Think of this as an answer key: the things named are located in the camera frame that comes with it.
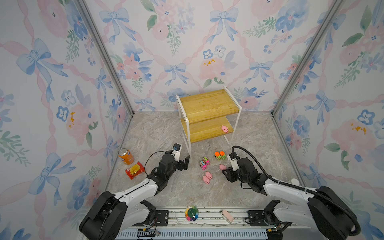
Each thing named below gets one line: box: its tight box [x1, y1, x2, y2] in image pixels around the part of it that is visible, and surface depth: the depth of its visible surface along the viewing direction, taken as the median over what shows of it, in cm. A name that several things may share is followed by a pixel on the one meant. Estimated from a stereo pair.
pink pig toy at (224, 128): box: [221, 125, 229, 133], surface depth 90 cm
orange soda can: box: [118, 148, 135, 165], surface depth 87 cm
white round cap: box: [291, 178, 300, 186], surface depth 80 cm
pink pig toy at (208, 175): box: [205, 171, 213, 180], surface depth 89 cm
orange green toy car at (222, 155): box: [219, 150, 227, 160], surface depth 97 cm
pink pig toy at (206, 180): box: [202, 175, 210, 185], surface depth 87 cm
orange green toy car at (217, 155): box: [214, 151, 221, 160], surface depth 97 cm
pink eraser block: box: [221, 209, 235, 224], surface depth 75 cm
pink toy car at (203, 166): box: [199, 161, 207, 171], surface depth 92 cm
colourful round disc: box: [185, 205, 200, 222], surface depth 76 cm
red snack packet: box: [125, 161, 145, 180], surface depth 89 cm
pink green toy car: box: [202, 156, 211, 166], surface depth 94 cm
